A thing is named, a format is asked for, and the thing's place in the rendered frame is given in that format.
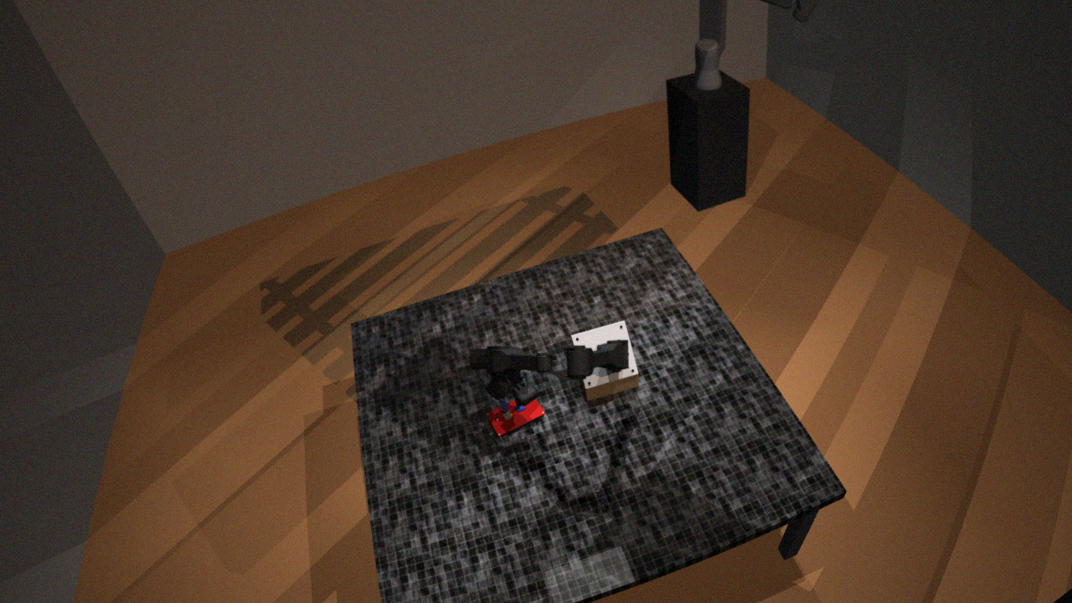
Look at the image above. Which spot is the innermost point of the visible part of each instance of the red circuit board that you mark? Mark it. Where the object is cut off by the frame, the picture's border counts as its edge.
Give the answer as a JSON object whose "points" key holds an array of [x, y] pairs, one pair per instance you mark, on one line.
{"points": [[506, 417]]}

